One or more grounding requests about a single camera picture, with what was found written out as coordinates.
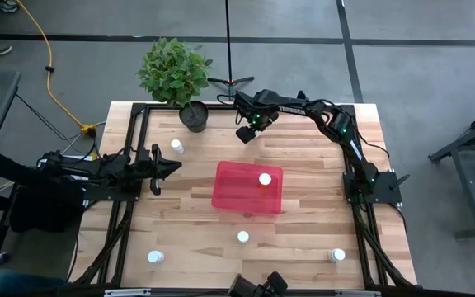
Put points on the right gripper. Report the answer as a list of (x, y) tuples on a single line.
[(260, 121)]

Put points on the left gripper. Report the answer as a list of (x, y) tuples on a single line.
[(140, 170)]

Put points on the orange pill bottle white cap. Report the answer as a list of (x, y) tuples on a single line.
[(264, 179)]

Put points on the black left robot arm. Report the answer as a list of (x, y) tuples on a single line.
[(109, 169)]

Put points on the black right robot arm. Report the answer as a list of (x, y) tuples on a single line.
[(344, 132)]

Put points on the pink translucent plastic basket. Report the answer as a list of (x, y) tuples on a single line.
[(237, 194)]

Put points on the black arched table clamp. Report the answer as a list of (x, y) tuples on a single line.
[(302, 95)]

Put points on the black plant pot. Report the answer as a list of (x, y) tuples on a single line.
[(194, 121)]

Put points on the black tripod stand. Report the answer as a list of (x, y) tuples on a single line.
[(228, 41)]

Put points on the green leafy plant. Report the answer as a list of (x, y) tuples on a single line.
[(173, 70)]

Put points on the black bag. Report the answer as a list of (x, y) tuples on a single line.
[(43, 206)]

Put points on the silver aluminium bar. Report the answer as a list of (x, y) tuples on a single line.
[(126, 292), (357, 293)]

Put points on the black rounded device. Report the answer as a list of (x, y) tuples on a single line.
[(243, 286)]

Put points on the black clamp lever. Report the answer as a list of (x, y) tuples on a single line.
[(400, 181)]

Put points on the person's leg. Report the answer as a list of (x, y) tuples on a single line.
[(10, 284)]

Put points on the dark grey metal cart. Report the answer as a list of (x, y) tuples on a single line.
[(466, 187)]

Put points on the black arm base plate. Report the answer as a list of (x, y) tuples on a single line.
[(109, 194), (386, 187)]

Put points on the black aluminium table frame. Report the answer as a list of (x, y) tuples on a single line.
[(159, 106)]

